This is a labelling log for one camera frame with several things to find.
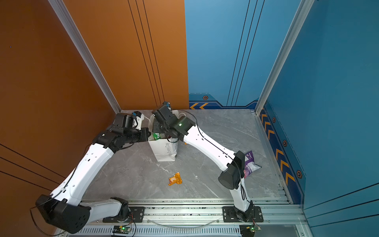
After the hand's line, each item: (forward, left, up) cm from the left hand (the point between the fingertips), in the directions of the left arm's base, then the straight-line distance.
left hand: (151, 131), depth 76 cm
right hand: (+1, -3, +4) cm, 5 cm away
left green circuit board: (-40, +12, -26) cm, 49 cm away
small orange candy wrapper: (-16, -12, -24) cm, 31 cm away
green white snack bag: (-4, -4, +2) cm, 6 cm away
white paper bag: (-6, -7, -7) cm, 12 cm away
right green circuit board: (-40, -49, -25) cm, 68 cm away
